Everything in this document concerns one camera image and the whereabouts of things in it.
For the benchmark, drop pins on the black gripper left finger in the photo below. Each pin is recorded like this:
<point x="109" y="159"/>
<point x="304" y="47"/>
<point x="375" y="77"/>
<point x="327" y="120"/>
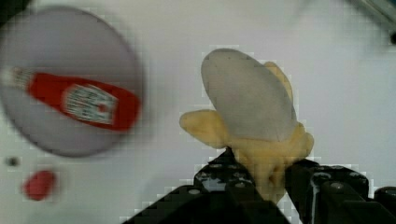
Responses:
<point x="222" y="192"/>

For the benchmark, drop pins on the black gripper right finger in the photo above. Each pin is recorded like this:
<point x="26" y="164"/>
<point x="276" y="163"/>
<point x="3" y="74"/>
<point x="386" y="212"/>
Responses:
<point x="325" y="194"/>

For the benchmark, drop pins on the peeled banana toy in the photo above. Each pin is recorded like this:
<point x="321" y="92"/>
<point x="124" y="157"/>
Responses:
<point x="253" y="115"/>

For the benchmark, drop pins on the red ketchup bottle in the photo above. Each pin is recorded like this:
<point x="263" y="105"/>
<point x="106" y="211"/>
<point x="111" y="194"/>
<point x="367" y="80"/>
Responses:
<point x="88" y="101"/>

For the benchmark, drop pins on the red strawberry toy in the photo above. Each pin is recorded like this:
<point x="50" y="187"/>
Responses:
<point x="39" y="185"/>

